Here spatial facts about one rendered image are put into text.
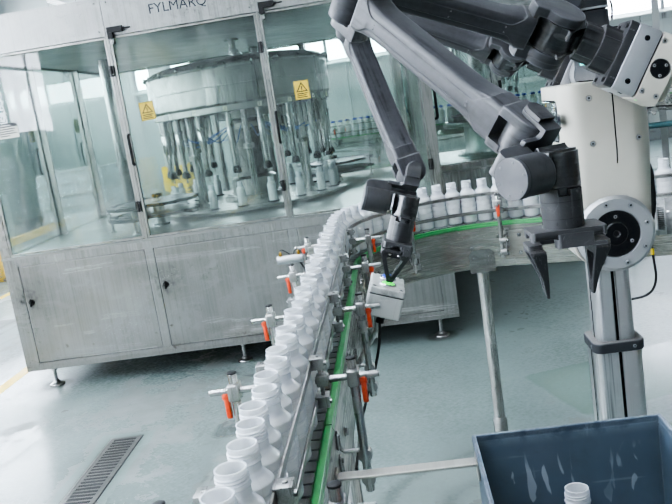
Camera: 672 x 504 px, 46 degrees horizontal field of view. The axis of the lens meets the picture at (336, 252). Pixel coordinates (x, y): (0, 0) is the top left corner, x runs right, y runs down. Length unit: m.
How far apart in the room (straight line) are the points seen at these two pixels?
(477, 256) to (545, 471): 1.81
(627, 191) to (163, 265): 3.75
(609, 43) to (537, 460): 0.73
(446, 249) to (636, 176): 1.52
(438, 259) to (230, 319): 2.23
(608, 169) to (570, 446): 0.58
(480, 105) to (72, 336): 4.45
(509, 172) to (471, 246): 2.09
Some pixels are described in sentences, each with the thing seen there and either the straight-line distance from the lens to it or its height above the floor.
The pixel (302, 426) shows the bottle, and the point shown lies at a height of 1.06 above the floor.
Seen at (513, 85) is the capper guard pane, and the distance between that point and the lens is 6.79.
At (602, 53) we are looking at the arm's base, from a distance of 1.52.
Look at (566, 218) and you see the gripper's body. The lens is 1.12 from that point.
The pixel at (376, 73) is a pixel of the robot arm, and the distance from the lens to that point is 1.86.
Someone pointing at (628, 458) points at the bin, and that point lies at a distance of 1.46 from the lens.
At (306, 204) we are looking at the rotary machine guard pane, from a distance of 4.87.
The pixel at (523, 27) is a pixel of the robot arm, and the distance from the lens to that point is 1.47.
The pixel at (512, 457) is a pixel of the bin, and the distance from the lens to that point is 1.42.
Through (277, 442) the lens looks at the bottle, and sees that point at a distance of 1.05.
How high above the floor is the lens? 1.52
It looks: 10 degrees down
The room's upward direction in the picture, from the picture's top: 9 degrees counter-clockwise
